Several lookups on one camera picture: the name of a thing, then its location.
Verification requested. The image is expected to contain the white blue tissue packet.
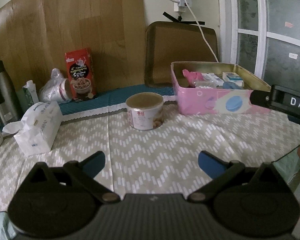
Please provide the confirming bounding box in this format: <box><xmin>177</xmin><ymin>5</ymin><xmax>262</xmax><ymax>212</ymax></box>
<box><xmin>222</xmin><ymin>72</ymin><xmax>244</xmax><ymax>88</ymax></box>

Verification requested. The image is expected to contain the pink soft item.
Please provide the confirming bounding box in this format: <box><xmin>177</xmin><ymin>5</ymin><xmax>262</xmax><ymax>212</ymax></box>
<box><xmin>182</xmin><ymin>69</ymin><xmax>204</xmax><ymax>87</ymax></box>

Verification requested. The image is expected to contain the patterned tablecloth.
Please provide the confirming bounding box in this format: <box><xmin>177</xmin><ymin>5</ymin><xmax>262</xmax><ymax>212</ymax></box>
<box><xmin>0</xmin><ymin>104</ymin><xmax>300</xmax><ymax>211</ymax></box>

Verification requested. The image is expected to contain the white tissue pack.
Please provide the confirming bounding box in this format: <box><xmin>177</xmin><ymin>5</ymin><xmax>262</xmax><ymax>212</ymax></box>
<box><xmin>2</xmin><ymin>101</ymin><xmax>63</xmax><ymax>157</ymax></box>

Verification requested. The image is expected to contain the blue mat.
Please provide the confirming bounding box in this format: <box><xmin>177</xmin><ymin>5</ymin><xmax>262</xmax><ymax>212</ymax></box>
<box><xmin>60</xmin><ymin>85</ymin><xmax>174</xmax><ymax>115</ymax></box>

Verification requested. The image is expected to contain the round tin can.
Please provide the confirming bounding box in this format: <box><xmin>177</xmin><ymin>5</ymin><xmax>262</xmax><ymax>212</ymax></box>
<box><xmin>126</xmin><ymin>92</ymin><xmax>164</xmax><ymax>131</ymax></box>

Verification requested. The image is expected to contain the plastic bag with cup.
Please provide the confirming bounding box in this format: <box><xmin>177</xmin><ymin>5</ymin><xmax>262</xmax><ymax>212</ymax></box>
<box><xmin>39</xmin><ymin>68</ymin><xmax>72</xmax><ymax>104</ymax></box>

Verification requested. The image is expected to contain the white framed window door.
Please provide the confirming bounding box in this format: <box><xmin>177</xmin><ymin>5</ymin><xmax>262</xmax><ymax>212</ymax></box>
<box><xmin>219</xmin><ymin>0</ymin><xmax>300</xmax><ymax>91</ymax></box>

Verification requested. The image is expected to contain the pink tin box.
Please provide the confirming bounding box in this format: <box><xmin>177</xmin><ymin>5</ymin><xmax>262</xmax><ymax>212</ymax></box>
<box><xmin>171</xmin><ymin>61</ymin><xmax>270</xmax><ymax>115</ymax></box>

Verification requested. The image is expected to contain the green white carton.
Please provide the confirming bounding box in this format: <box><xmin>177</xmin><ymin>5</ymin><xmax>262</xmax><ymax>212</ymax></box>
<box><xmin>17</xmin><ymin>80</ymin><xmax>39</xmax><ymax>110</ymax></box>

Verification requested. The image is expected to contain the steel thermos flask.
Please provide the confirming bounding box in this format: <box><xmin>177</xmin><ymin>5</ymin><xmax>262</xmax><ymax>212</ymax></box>
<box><xmin>0</xmin><ymin>60</ymin><xmax>22</xmax><ymax>127</ymax></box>

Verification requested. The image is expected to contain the red cereal box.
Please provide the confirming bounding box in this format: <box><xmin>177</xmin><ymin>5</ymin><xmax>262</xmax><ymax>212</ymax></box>
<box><xmin>65</xmin><ymin>48</ymin><xmax>97</xmax><ymax>101</ymax></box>

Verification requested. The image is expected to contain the brown tray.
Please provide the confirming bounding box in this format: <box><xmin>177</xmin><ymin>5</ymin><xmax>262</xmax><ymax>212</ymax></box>
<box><xmin>144</xmin><ymin>21</ymin><xmax>218</xmax><ymax>87</ymax></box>

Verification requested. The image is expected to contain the brown cardboard sheet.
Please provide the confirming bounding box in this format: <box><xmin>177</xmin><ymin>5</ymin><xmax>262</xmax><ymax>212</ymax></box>
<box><xmin>0</xmin><ymin>0</ymin><xmax>146</xmax><ymax>92</ymax></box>

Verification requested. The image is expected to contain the white power cable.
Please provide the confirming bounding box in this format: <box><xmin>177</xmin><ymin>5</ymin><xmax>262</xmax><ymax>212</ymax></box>
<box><xmin>180</xmin><ymin>0</ymin><xmax>220</xmax><ymax>63</ymax></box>

